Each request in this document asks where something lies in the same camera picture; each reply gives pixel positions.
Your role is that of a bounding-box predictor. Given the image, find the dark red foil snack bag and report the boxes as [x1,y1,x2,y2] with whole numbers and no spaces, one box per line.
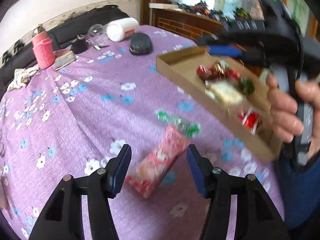
[196,60,241,81]

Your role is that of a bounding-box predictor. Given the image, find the yellow cheese biscuit packet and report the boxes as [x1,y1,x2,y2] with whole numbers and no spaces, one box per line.
[205,81,245,107]

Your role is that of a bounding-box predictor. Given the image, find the wooden cabinet counter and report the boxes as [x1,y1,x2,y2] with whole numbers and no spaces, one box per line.
[141,0,266,41]

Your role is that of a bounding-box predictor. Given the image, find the small black cup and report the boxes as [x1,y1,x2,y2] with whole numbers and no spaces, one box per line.
[71,35,88,55]

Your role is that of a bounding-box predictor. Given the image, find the small notebook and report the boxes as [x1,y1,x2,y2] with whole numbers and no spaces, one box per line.
[55,50,76,71]

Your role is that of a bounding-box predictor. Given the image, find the person's right hand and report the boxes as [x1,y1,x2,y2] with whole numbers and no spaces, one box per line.
[266,74,320,159]

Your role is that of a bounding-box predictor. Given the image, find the cardboard box tray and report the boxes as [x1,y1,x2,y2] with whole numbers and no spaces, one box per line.
[156,47,281,163]

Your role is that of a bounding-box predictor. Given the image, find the green wrapped candy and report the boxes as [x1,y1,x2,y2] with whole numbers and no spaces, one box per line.
[156,110,201,138]

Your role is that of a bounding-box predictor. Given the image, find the clear plastic cup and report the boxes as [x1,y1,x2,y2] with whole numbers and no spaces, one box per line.
[87,24,108,46]

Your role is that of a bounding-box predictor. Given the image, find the white plastic jar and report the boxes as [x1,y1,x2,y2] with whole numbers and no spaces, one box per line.
[106,17,139,42]

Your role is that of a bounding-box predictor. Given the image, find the black leather sofa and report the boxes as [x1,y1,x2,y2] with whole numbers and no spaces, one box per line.
[1,5,128,96]

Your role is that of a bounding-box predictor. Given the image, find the black glasses case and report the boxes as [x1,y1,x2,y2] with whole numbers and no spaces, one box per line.
[129,33,152,56]

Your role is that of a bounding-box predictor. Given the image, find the purple floral tablecloth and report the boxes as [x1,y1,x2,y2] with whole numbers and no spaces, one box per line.
[1,25,284,239]

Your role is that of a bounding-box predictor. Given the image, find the green pea snack packet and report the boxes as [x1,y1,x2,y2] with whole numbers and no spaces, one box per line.
[238,77,255,95]

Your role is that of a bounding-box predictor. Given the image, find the pink cartoon snack packet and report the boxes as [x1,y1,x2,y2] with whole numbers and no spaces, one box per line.
[125,125,189,199]

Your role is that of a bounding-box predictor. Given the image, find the red white rice cracker packet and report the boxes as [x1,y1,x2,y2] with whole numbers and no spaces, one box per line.
[237,108,261,134]

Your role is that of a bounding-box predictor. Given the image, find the pink knit-sleeved bottle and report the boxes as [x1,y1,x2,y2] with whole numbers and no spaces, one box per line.
[31,24,55,70]

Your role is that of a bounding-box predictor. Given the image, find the white cloth gloves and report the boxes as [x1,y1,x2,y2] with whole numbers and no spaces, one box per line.
[7,64,40,92]

